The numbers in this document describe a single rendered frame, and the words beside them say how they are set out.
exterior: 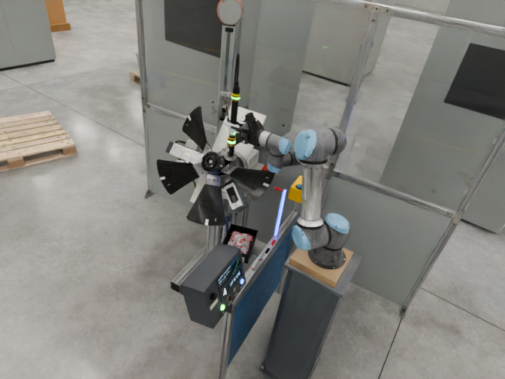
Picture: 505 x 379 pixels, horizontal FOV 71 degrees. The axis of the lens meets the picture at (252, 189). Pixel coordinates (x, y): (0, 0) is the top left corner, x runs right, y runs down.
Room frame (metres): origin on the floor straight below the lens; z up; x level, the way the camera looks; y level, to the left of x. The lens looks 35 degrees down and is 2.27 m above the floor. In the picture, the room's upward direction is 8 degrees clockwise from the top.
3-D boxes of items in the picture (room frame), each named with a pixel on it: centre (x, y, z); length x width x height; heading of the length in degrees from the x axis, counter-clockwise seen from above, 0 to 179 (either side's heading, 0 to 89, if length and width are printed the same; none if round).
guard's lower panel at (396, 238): (2.36, -0.14, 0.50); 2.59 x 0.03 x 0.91; 67
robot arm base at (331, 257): (1.27, -0.41, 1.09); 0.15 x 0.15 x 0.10
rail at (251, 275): (1.47, -0.14, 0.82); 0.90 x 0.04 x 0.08; 157
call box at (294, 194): (1.83, -0.30, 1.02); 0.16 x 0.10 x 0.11; 157
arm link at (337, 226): (1.27, -0.40, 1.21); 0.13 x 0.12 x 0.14; 117
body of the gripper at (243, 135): (1.65, 0.05, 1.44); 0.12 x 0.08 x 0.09; 64
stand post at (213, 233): (1.85, 0.23, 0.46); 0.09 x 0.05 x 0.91; 67
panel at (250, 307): (1.47, -0.14, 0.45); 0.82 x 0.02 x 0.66; 157
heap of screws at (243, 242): (1.47, 0.03, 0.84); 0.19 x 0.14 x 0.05; 171
